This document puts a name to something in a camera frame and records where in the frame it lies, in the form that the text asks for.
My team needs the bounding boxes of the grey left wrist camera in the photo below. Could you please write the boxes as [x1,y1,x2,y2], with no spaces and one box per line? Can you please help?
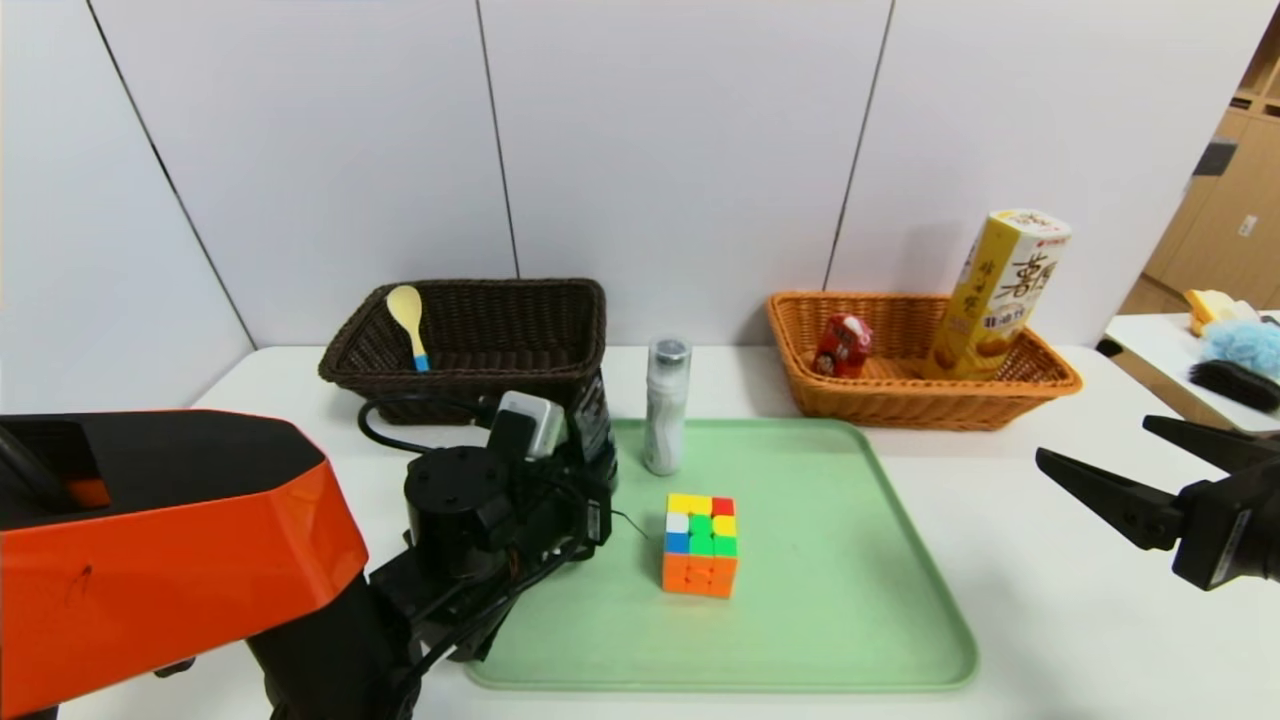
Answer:
[495,390,568,461]

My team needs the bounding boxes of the yellow hexagonal biscuit box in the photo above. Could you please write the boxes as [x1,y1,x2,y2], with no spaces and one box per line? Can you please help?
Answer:
[922,208,1073,381]

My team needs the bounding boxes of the wooden cabinet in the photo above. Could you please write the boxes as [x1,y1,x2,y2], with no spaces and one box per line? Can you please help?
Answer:
[1115,10,1280,316]

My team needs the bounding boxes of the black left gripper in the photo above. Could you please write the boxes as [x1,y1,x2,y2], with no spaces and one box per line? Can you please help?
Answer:
[568,365,618,486]

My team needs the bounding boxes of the orange wicker basket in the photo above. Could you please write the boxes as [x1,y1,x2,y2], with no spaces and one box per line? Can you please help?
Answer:
[767,292,1084,431]

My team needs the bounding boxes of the yellow spoon with blue handle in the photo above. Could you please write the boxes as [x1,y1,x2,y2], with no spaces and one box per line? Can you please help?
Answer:
[386,285,431,373]

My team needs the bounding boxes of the light green plastic tray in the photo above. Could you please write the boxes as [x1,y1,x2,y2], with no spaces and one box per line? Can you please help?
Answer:
[465,417,980,693]

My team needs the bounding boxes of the black squeeze tube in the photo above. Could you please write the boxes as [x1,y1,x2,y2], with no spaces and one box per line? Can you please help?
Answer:
[572,372,619,491]

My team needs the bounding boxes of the blue fluffy duster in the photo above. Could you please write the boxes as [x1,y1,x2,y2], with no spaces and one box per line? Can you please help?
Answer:
[1200,320,1280,381]

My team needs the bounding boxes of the white bottle with grey cap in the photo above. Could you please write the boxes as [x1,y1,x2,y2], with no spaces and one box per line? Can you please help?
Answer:
[644,339,693,477]

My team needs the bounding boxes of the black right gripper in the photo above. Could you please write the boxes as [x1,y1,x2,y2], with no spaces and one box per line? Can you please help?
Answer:
[1035,414,1280,592]

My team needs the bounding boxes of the white side table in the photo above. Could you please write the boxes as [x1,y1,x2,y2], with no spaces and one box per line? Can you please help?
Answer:
[1102,313,1280,438]

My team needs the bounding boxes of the colourful puzzle cube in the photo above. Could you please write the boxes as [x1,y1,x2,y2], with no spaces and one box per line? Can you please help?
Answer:
[662,492,739,599]

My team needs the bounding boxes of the dark brown wicker basket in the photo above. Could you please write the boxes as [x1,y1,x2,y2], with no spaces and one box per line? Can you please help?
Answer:
[319,279,608,426]

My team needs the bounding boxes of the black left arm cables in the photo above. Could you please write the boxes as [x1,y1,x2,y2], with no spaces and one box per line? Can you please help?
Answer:
[357,398,501,456]

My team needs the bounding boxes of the yellow sponge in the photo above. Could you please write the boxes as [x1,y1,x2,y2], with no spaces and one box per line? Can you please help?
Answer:
[1185,289,1259,336]

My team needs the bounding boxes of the black brush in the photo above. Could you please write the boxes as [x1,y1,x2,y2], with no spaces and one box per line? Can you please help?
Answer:
[1188,360,1280,413]

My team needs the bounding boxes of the small red drink carton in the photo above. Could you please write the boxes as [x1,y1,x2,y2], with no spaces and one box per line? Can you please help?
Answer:
[813,314,873,379]

